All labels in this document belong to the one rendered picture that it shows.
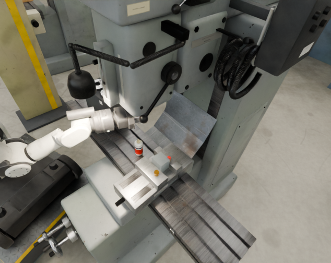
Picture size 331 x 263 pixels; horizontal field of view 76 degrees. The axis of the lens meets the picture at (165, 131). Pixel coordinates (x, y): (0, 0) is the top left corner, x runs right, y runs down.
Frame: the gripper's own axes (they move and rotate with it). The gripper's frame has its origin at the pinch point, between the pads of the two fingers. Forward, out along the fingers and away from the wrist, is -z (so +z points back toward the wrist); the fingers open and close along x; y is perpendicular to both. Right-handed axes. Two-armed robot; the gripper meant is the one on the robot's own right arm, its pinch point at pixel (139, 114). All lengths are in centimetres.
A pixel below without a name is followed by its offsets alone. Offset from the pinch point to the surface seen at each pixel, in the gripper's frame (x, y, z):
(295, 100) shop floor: 92, 120, -251
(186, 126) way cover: 8.9, 25.1, -29.5
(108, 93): -6.4, -17.5, 11.2
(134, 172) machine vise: -13.0, 22.4, 6.1
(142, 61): -21.6, -36.2, 4.3
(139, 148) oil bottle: 0.2, 23.1, 0.4
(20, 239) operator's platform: -1, 83, 75
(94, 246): -29, 50, 30
